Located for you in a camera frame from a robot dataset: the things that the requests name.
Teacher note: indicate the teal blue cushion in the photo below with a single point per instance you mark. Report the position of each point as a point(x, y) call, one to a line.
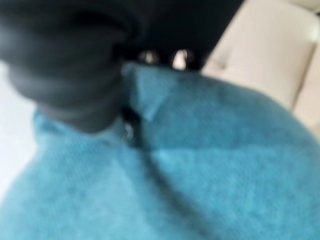
point(190, 160)

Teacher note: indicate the cream white sofa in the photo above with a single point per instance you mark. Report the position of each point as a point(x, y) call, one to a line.
point(265, 52)

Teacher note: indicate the right robot hand black cloth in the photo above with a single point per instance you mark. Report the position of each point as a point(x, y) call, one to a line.
point(75, 50)

